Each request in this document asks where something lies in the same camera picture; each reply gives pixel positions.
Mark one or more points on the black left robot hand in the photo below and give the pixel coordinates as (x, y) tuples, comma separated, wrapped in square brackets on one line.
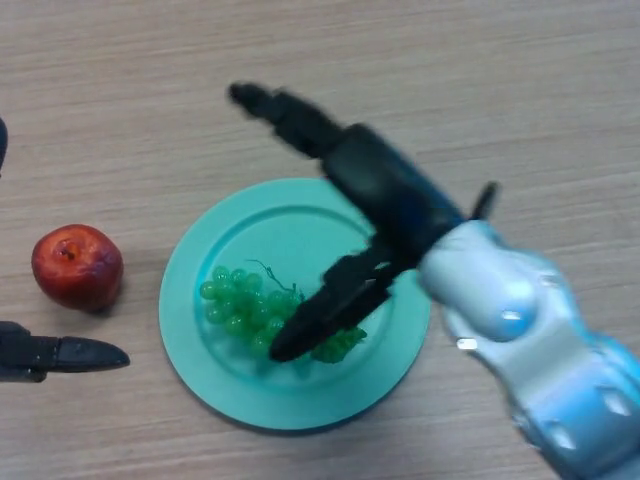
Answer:
[(60, 355)]

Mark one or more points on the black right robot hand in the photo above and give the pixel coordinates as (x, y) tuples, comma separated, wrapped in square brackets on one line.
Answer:
[(385, 195)]

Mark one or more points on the green grapes bunch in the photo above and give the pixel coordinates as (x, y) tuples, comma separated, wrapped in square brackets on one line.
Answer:
[(240, 305)]

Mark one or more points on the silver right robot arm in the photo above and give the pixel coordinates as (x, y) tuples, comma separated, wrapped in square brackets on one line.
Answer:
[(540, 340)]

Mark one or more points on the round green plate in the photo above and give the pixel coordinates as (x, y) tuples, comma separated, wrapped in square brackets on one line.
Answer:
[(300, 235)]

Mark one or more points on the red apple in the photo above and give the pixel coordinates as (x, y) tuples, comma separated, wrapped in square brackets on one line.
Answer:
[(75, 267)]

